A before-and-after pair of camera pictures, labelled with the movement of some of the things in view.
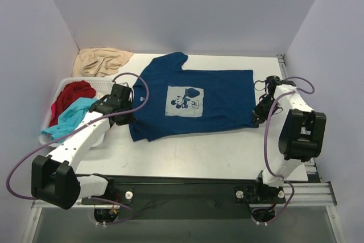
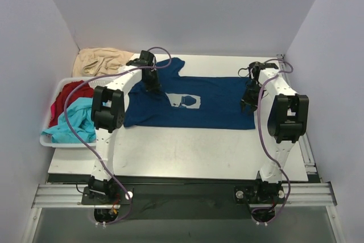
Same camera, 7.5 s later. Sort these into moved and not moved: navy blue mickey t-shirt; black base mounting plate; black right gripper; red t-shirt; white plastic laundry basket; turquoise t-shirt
Moved: navy blue mickey t-shirt; black right gripper
Not moved: black base mounting plate; red t-shirt; white plastic laundry basket; turquoise t-shirt
